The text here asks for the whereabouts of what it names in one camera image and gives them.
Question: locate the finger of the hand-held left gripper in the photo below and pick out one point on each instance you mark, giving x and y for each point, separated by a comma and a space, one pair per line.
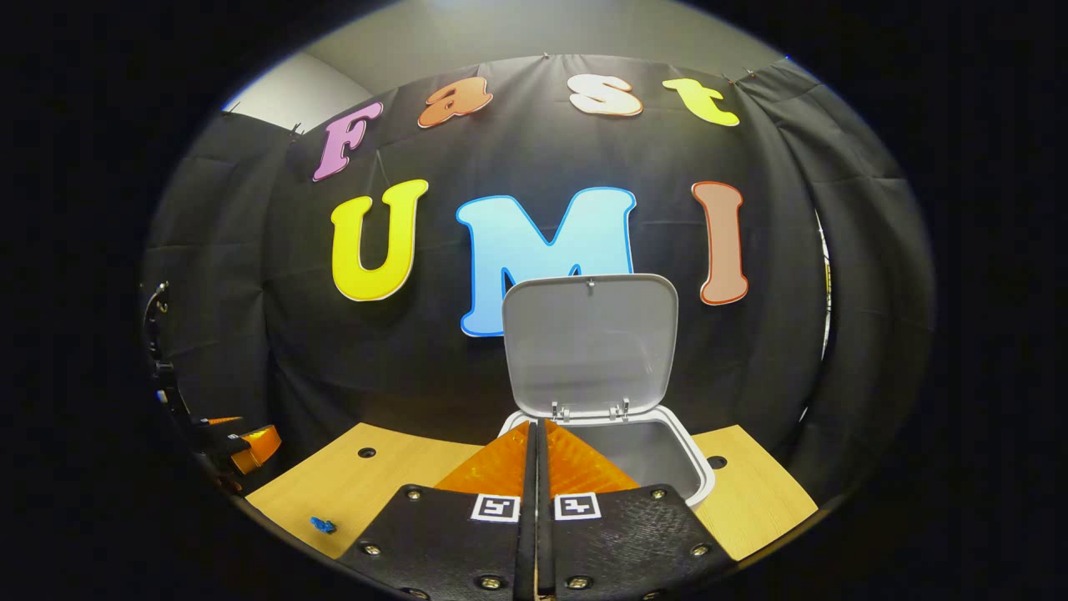
260, 446
224, 421

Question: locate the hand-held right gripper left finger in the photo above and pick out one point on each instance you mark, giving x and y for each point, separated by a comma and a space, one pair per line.
450, 542

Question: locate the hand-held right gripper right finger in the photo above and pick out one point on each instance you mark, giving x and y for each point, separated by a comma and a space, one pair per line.
626, 542

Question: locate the blue paper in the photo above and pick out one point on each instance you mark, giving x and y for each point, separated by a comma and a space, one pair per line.
323, 525

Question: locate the white desktop garbage bin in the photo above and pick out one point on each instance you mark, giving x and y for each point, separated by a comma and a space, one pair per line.
584, 351

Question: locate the wooden desktop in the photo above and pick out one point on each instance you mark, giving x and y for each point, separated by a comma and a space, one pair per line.
367, 492

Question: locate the black backdrop cloth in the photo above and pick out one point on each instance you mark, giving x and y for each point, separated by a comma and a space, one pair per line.
417, 376

